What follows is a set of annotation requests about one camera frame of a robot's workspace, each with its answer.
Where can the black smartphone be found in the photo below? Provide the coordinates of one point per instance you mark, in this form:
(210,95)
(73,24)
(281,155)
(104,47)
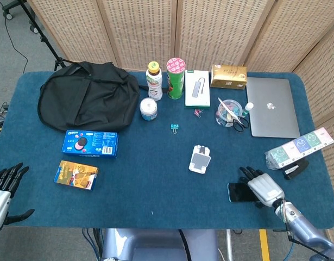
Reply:
(238,192)

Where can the white USB hub box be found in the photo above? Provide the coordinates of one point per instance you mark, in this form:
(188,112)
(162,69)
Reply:
(197,89)

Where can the row of tissue packs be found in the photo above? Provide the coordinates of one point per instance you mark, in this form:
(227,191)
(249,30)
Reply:
(299,148)

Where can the black tripod stand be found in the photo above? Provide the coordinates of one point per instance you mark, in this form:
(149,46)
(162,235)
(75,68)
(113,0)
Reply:
(48,46)

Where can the gold tissue pack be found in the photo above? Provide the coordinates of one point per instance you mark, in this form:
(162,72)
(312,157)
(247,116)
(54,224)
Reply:
(228,77)

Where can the wooden rattan folding screen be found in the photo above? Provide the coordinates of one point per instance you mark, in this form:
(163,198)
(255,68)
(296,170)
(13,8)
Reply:
(139,32)

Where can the clear jar of coloured clips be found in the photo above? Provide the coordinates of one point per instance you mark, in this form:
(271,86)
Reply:
(223,117)

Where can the silver table leg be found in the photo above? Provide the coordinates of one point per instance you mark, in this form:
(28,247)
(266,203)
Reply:
(229,244)

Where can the white power adapter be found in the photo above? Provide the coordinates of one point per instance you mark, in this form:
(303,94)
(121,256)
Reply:
(200,160)

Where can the black stapler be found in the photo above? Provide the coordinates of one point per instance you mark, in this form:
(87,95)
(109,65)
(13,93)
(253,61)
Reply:
(295,170)

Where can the silver laptop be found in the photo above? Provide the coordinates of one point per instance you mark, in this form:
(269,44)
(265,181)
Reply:
(272,108)

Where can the green glue stick white cap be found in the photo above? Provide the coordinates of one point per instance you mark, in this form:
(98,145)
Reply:
(247,108)

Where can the black backpack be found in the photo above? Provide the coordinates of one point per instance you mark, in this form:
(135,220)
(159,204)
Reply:
(88,98)

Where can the black caster wheel base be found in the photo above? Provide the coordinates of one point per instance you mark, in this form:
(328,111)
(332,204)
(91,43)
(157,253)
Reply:
(10,11)

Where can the blue felt table mat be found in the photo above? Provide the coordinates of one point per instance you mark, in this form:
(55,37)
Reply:
(156,190)

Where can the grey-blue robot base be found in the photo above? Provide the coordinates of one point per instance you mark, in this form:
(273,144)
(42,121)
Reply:
(156,244)

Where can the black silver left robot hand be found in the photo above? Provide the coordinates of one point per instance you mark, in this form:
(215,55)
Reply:
(1,204)

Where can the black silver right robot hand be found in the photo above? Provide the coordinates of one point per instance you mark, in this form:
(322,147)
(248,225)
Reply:
(265,189)

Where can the blue Oreo cookie box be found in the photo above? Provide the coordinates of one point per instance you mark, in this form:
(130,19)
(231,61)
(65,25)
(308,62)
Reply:
(90,143)

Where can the green chips can pink lid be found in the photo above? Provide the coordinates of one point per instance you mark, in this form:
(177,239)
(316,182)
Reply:
(176,81)

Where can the yellow orange snack box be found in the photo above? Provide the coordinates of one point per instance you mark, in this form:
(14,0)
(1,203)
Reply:
(75,175)

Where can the tea bottle with yellow cap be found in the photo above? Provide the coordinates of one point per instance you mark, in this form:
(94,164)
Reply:
(154,84)

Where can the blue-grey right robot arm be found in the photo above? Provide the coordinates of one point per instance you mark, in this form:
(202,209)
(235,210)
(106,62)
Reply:
(305,233)

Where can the white jar with blue label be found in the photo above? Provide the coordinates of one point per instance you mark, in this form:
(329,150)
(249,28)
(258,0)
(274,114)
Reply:
(148,108)

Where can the teal binder clip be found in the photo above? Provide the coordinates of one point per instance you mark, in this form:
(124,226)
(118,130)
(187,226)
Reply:
(174,127)

